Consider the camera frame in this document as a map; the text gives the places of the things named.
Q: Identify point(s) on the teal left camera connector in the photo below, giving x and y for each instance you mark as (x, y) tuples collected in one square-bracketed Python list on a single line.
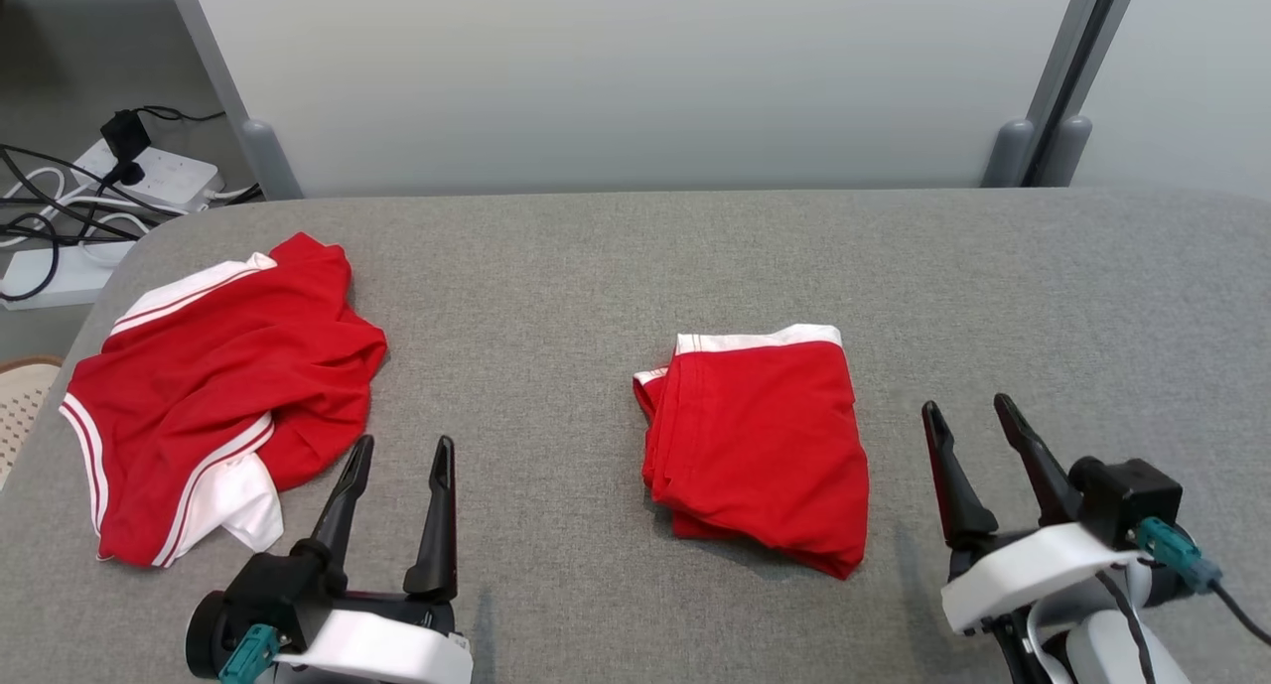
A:
[(248, 654)]

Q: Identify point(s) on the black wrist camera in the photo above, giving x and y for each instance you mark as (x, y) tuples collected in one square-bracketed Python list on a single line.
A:
[(273, 590), (1127, 495)]

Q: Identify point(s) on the cream perforated laundry basket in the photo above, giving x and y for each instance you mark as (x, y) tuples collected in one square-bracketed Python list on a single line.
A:
[(20, 416)]

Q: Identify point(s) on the red shorts with white stripes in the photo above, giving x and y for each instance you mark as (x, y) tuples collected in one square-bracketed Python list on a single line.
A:
[(765, 446)]

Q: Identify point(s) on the teal camera connector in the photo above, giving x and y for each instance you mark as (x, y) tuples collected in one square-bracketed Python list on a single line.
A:
[(248, 654), (1177, 553)]

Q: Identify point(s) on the white multi-socket power strip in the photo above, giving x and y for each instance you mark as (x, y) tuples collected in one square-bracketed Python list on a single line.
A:
[(164, 178)]

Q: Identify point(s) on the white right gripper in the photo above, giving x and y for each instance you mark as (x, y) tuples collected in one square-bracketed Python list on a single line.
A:
[(1033, 570)]

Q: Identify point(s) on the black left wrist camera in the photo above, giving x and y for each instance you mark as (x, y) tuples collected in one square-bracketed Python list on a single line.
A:
[(273, 590)]

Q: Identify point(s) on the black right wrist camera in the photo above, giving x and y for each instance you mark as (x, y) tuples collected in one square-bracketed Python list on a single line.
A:
[(1127, 495)]

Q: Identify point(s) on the black power adapter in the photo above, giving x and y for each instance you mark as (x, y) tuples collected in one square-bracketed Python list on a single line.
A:
[(124, 138)]

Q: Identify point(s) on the flat white power strip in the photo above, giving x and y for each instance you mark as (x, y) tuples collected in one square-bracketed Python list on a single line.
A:
[(60, 282)]

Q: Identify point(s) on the grey partition post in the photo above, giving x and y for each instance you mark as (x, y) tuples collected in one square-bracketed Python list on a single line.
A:
[(270, 163), (1067, 148), (1008, 153)]

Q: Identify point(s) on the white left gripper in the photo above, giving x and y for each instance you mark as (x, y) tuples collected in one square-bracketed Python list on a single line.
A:
[(377, 649)]

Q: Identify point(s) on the white partition panel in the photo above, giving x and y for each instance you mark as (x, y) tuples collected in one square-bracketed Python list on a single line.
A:
[(616, 78), (1192, 68)]

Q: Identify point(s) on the teal right camera connector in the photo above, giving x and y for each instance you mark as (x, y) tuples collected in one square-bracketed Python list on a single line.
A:
[(1177, 553)]

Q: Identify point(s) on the red shirt with white sleeves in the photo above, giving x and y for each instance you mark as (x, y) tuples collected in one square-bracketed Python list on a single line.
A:
[(218, 386)]

